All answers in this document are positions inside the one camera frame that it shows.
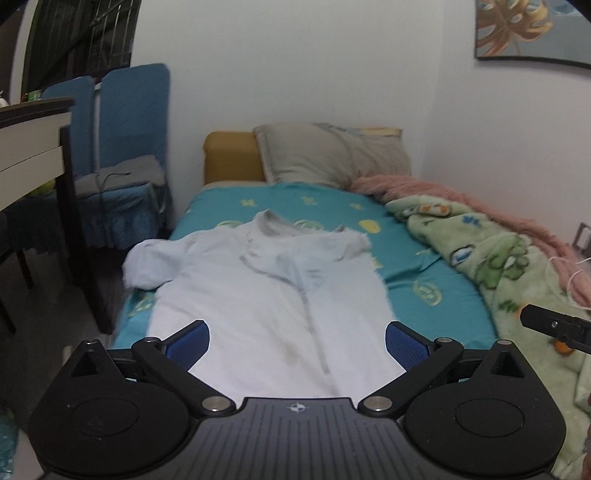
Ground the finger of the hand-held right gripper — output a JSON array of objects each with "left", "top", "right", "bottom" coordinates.
[{"left": 520, "top": 304, "right": 591, "bottom": 356}]

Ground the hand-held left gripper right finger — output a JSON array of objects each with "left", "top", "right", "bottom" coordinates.
[{"left": 356, "top": 320, "right": 530, "bottom": 419}]

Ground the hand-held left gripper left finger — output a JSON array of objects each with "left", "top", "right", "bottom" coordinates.
[{"left": 60, "top": 319, "right": 236, "bottom": 416}]

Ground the white t-shirt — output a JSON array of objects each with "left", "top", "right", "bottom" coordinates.
[{"left": 122, "top": 210, "right": 409, "bottom": 400}]

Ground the green cartoon blanket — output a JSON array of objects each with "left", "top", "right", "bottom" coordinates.
[{"left": 385, "top": 194, "right": 591, "bottom": 480}]

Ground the pink fluffy blanket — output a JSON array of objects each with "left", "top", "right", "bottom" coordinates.
[{"left": 351, "top": 174, "right": 588, "bottom": 269}]

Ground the grey cloth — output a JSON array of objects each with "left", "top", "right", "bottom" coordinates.
[{"left": 75, "top": 155, "right": 166, "bottom": 199}]

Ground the yellow headboard cushion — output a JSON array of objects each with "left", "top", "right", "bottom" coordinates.
[{"left": 203, "top": 131, "right": 267, "bottom": 186}]

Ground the grey pillow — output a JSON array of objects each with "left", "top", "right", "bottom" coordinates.
[{"left": 253, "top": 122, "right": 411, "bottom": 188}]

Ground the blue covered chair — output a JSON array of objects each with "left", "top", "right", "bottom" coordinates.
[
  {"left": 41, "top": 76, "right": 97, "bottom": 186},
  {"left": 76, "top": 63, "right": 174, "bottom": 251}
]

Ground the dark wooden desk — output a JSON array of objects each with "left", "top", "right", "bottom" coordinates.
[{"left": 0, "top": 97, "right": 114, "bottom": 336}]

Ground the dark window with grille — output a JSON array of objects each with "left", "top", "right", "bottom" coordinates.
[{"left": 21, "top": 0, "right": 141, "bottom": 100}]

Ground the white cable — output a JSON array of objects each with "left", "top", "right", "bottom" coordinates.
[{"left": 545, "top": 256, "right": 591, "bottom": 311}]

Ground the black cable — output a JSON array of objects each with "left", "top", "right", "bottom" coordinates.
[{"left": 97, "top": 172, "right": 133, "bottom": 195}]

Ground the framed wall picture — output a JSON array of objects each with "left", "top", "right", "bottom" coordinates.
[{"left": 475, "top": 0, "right": 591, "bottom": 70}]

